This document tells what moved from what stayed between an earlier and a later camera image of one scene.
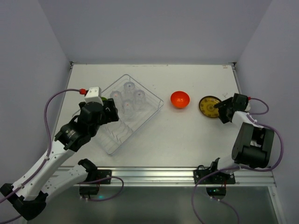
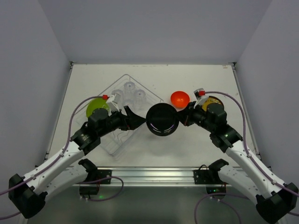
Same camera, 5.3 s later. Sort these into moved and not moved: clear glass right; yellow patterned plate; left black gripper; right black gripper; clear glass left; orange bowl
Moved: left black gripper; right black gripper
Not moved: clear glass left; yellow patterned plate; clear glass right; orange bowl
